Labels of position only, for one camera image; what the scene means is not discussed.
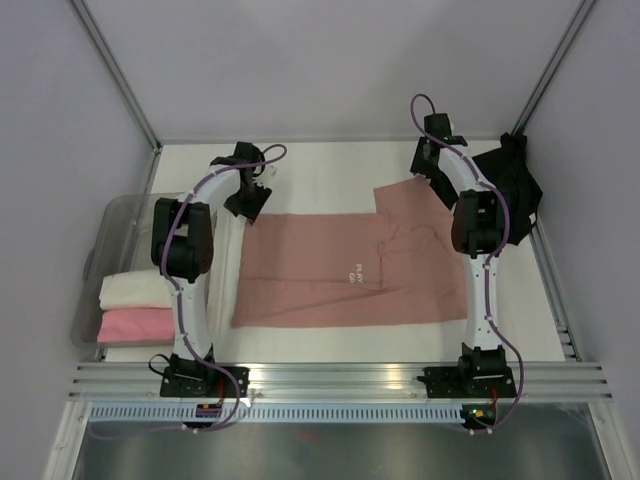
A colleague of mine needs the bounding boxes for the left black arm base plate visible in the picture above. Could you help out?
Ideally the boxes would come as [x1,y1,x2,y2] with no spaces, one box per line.
[160,366,250,398]

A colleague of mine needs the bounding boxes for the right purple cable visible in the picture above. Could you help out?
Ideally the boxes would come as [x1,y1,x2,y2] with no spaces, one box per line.
[409,92,526,436]

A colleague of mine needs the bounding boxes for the purple cable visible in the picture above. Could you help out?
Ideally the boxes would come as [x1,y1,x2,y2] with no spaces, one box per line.
[87,143,289,441]
[409,92,526,436]

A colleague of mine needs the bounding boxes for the white slotted cable duct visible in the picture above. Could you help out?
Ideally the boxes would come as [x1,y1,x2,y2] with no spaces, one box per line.
[89,402,495,425]

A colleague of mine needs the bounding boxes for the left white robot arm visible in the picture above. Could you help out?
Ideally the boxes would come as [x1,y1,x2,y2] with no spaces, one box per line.
[151,142,272,396]

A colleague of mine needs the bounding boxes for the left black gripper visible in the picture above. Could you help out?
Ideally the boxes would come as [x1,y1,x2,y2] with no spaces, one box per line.
[223,180,272,225]

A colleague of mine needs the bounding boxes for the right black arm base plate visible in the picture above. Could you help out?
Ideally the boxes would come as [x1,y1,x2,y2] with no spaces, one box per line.
[417,366,517,399]

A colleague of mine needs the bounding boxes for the aluminium frame rail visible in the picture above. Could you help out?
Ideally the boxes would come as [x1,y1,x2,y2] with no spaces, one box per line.
[67,362,613,403]

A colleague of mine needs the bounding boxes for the dusty pink t-shirt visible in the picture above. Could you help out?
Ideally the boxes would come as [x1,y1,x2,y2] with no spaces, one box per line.
[232,178,467,328]

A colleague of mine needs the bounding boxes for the rolled white t-shirt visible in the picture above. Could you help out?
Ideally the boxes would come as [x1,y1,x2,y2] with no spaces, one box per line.
[99,270,172,311]

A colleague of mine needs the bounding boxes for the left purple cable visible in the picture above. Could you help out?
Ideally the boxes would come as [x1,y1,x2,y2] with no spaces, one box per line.
[87,143,289,441]

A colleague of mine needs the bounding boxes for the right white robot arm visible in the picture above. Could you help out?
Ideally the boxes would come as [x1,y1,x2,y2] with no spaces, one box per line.
[410,113,510,361]

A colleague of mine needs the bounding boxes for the black t-shirt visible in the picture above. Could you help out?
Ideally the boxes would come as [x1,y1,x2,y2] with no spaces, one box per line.
[473,132,543,245]

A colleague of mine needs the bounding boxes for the rolled bright pink t-shirt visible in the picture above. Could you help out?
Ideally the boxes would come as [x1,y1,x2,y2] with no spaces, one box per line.
[97,308,174,343]

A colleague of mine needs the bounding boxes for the clear plastic bin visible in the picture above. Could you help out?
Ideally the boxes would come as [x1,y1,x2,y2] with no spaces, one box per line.
[72,193,180,348]

